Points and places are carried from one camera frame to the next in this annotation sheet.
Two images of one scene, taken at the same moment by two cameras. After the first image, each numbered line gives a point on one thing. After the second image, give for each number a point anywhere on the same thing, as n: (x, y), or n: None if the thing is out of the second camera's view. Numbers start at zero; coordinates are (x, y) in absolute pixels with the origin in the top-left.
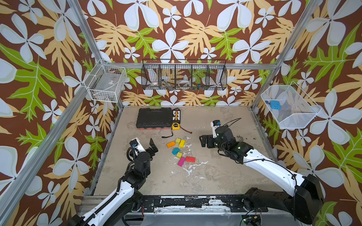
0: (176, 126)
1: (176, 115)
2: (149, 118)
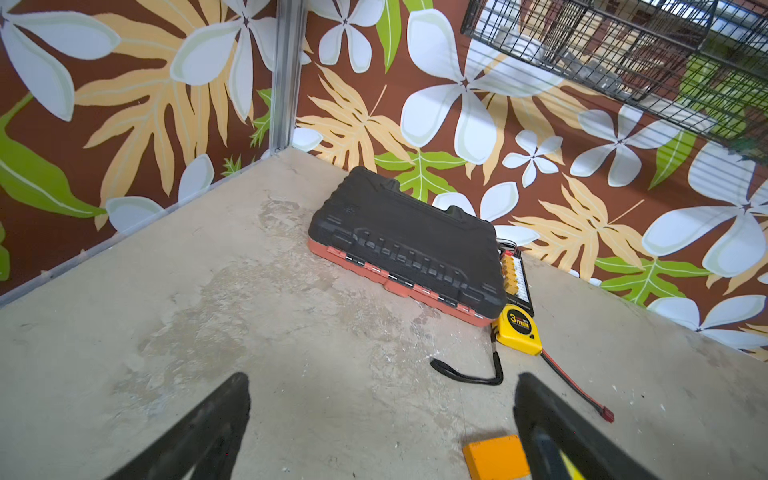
0: (516, 328)
1: (515, 278)
2: (412, 245)
